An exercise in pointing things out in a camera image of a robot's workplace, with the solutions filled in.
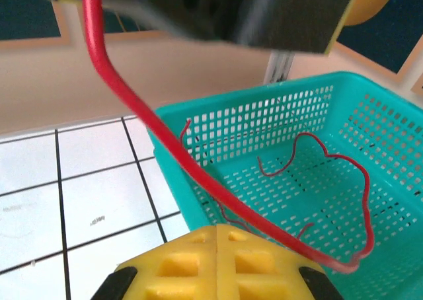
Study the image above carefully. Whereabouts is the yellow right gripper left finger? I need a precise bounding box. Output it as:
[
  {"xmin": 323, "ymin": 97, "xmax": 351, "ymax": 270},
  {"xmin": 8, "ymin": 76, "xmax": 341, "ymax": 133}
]
[{"xmin": 115, "ymin": 223, "xmax": 219, "ymax": 300}]

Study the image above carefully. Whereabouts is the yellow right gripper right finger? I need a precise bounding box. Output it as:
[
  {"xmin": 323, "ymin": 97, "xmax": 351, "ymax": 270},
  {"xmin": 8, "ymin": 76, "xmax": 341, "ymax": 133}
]
[{"xmin": 216, "ymin": 223, "xmax": 328, "ymax": 300}]

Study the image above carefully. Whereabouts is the teal plastic mesh basket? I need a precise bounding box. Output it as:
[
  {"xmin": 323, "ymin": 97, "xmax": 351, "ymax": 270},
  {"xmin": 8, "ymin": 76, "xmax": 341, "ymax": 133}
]
[{"xmin": 147, "ymin": 70, "xmax": 423, "ymax": 300}]

